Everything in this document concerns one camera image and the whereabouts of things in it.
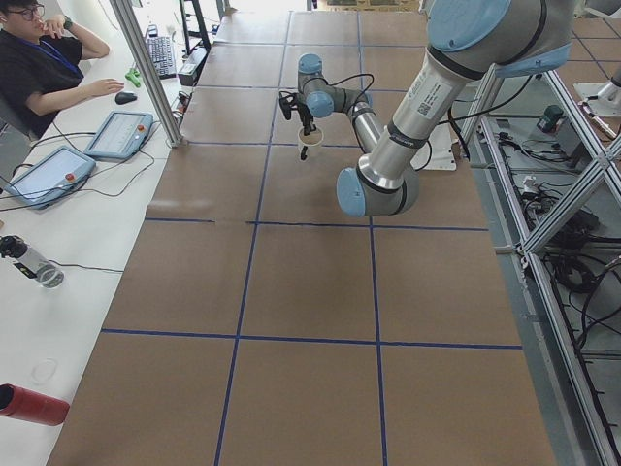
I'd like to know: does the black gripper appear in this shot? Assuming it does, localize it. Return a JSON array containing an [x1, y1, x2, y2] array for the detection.
[[297, 102, 313, 136]]

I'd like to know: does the white smiley mug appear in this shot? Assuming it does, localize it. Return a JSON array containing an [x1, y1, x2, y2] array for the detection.
[[297, 127, 324, 161]]

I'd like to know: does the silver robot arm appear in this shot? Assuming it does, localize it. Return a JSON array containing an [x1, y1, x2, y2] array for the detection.
[[296, 1, 575, 216]]

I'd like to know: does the person's hand on table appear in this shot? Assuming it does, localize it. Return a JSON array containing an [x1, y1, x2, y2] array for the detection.
[[86, 79, 125, 97]]

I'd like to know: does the person's hand at face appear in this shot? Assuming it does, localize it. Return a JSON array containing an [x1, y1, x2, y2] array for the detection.
[[43, 15, 67, 38]]

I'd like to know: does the black keyboard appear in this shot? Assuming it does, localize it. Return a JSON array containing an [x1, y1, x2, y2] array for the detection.
[[146, 36, 177, 79]]

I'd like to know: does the green tool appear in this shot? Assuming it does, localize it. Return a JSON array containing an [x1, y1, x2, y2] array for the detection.
[[124, 68, 142, 88]]

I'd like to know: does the blue teach pendant far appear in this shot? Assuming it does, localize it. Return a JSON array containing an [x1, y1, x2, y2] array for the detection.
[[83, 111, 153, 160]]

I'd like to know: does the blue teach pendant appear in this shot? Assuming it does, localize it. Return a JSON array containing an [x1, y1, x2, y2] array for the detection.
[[83, 111, 153, 160], [6, 146, 96, 209]]

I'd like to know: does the black computer mouse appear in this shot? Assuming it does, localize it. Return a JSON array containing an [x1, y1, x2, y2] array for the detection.
[[114, 91, 138, 105]]

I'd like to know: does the green power adapter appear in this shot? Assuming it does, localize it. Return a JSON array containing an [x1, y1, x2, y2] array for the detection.
[[537, 105, 564, 133]]

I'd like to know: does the blue teach pendant near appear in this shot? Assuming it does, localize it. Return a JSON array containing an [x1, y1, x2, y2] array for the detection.
[[6, 146, 96, 209]]

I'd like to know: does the seated person black shirt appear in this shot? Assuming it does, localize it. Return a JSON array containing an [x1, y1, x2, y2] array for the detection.
[[1, 1, 110, 138]]

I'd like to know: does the clear water bottle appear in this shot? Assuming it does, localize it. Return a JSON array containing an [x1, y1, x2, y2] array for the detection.
[[1, 235, 64, 288]]

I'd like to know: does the red metal bottle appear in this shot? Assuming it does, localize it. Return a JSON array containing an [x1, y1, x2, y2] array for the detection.
[[1, 383, 70, 426]]

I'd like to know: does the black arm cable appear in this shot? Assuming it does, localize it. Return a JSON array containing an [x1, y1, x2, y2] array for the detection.
[[278, 72, 433, 171]]

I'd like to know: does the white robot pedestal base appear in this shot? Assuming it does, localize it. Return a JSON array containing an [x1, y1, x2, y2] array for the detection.
[[411, 124, 457, 171]]

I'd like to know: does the aluminium frame post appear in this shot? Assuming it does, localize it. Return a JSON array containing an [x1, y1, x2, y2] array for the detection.
[[110, 0, 184, 148]]

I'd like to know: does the aluminium side frame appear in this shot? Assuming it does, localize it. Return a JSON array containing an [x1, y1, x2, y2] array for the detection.
[[456, 60, 620, 465]]

